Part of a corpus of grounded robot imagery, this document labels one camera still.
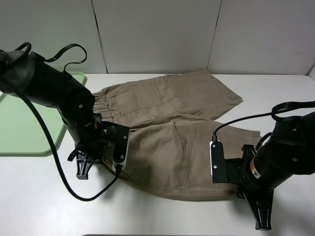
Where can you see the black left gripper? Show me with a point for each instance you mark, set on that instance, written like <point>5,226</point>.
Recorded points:
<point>91,139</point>

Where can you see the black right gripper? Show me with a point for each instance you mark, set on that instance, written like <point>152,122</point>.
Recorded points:
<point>259,199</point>

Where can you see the khaki shorts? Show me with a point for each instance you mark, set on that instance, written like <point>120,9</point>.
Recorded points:
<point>171,120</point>

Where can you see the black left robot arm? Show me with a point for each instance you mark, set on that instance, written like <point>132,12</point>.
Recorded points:
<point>28,73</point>

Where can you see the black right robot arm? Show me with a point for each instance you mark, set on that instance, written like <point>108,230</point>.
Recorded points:
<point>289,151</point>

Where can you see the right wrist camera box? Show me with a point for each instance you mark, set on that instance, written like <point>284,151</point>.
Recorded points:
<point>218,163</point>

